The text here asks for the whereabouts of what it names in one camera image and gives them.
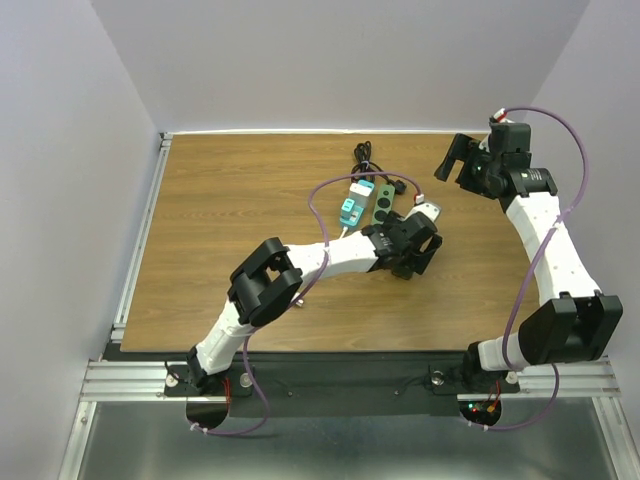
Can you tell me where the green power strip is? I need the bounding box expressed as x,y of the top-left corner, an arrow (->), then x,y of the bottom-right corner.
371,184 -> 396,225

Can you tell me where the blue usb socket strip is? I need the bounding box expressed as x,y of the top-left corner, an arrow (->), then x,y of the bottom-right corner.
339,201 -> 369,229

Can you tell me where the small teal cube adapter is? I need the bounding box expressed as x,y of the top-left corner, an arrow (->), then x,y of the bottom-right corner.
340,198 -> 356,218

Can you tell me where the white charger plug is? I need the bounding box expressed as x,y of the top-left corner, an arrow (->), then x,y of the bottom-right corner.
349,180 -> 375,205

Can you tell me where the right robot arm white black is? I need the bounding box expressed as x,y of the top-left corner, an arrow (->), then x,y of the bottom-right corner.
434,122 -> 623,390

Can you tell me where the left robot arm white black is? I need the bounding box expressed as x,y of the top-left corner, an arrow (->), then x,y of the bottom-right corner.
186,212 -> 442,394

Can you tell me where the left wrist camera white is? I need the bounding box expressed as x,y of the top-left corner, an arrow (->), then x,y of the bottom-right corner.
408,194 -> 442,222

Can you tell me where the black power cord with plug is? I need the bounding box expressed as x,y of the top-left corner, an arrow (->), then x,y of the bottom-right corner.
349,140 -> 409,196

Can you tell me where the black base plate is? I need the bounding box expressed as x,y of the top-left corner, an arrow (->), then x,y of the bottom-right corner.
164,351 -> 520,418

